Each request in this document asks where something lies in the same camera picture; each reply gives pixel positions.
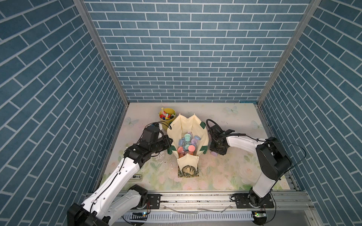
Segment large pink hourglass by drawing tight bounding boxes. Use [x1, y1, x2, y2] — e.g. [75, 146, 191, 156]
[188, 145, 196, 155]

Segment green hourglass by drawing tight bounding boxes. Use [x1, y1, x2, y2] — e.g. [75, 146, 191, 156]
[184, 133, 191, 142]

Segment aluminium rail base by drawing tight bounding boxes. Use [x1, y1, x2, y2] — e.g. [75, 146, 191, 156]
[117, 190, 320, 226]

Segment yellow cup with markers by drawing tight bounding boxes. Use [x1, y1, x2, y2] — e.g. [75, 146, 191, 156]
[159, 107, 176, 124]

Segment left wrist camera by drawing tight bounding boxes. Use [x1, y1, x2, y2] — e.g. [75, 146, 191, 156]
[140, 123, 164, 143]

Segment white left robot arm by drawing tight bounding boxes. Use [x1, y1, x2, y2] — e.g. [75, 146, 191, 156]
[67, 135, 173, 226]

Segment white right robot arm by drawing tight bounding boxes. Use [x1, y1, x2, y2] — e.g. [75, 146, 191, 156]
[207, 124, 292, 206]

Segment cream canvas tote bag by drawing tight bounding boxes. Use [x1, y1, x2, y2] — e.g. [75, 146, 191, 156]
[167, 115, 209, 178]

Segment pink hourglass front lowest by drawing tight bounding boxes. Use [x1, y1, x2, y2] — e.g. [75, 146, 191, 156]
[177, 147, 185, 158]

